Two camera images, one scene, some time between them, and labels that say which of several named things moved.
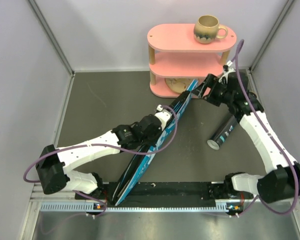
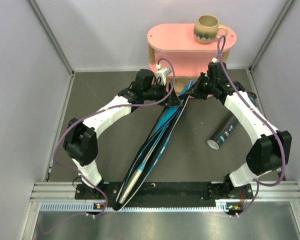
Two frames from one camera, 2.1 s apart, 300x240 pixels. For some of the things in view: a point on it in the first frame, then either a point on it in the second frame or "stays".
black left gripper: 159,132 -> 171,100
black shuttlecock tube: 218,138 stays
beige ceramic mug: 206,29 stays
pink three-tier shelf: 173,52 stays
